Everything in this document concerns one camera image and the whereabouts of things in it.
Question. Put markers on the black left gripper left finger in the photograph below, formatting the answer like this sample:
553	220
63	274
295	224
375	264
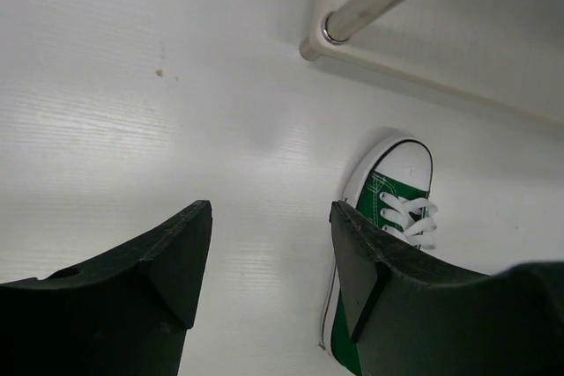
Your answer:
123	312

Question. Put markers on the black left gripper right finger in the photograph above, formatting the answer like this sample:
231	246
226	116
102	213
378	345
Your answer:
410	313

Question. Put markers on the green canvas sneaker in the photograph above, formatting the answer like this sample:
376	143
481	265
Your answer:
390	187

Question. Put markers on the white two-tier shoe shelf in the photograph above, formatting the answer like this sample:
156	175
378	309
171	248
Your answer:
505	53

